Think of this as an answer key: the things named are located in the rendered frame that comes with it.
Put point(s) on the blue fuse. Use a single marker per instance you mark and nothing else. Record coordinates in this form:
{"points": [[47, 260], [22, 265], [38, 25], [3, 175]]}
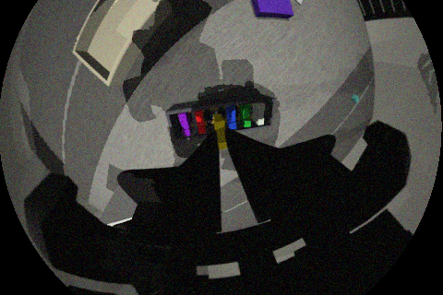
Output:
{"points": [[231, 116]]}

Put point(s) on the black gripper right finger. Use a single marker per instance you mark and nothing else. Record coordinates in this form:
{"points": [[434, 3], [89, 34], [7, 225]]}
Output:
{"points": [[262, 168]]}

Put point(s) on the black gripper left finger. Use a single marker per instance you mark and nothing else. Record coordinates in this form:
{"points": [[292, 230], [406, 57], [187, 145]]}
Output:
{"points": [[198, 179]]}

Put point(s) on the purple rectangular block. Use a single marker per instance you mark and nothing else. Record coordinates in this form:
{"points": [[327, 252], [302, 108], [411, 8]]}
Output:
{"points": [[272, 8]]}

